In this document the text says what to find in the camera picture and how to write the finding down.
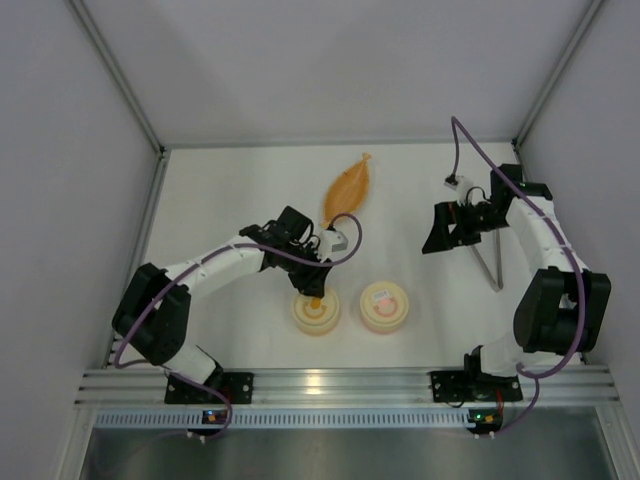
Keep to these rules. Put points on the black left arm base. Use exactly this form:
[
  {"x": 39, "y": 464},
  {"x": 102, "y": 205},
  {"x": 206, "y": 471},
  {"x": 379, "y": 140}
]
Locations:
[{"x": 235, "y": 386}]

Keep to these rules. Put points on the cream lid orange smiley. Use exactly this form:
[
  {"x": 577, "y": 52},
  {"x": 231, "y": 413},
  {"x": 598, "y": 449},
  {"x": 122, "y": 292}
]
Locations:
[{"x": 316, "y": 307}]

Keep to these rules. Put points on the left aluminium frame post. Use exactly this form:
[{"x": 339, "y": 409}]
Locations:
[{"x": 90, "y": 28}]

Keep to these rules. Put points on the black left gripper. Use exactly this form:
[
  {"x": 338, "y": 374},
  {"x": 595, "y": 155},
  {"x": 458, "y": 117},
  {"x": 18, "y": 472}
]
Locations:
[{"x": 304, "y": 272}]

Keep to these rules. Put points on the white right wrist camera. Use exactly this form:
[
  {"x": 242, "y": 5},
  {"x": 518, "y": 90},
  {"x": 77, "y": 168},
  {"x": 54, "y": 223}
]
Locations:
[{"x": 460, "y": 185}]

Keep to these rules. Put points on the aluminium frame post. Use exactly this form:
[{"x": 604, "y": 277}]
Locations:
[
  {"x": 559, "y": 68},
  {"x": 90, "y": 28}
]

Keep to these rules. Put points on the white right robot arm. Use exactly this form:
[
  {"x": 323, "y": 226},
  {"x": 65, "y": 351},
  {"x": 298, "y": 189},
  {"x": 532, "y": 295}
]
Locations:
[{"x": 562, "y": 308}]

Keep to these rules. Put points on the right aluminium frame post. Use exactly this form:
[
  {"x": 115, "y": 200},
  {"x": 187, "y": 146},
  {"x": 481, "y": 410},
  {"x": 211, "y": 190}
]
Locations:
[{"x": 559, "y": 68}]

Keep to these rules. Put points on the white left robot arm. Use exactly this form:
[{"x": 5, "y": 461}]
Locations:
[{"x": 154, "y": 311}]

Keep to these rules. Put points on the aluminium mounting rail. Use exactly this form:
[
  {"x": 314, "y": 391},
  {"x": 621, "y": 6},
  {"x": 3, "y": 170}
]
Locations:
[{"x": 581, "y": 385}]

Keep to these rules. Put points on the grey slotted cable duct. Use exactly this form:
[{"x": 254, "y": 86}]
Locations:
[{"x": 210, "y": 419}]

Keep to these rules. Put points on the cream bowl orange base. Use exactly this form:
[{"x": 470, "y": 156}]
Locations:
[{"x": 316, "y": 326}]

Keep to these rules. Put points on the cream lid pink smiley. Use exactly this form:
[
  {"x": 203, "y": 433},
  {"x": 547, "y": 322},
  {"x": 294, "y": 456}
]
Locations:
[{"x": 384, "y": 298}]

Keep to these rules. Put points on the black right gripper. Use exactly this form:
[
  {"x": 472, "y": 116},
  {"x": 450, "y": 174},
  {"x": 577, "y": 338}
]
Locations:
[{"x": 451, "y": 228}]

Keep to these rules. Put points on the orange boat-shaped dish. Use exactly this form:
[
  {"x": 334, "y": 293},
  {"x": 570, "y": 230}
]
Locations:
[{"x": 348, "y": 191}]

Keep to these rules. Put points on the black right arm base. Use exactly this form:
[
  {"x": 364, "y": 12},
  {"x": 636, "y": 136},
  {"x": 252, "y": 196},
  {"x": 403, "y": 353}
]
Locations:
[{"x": 461, "y": 386}]

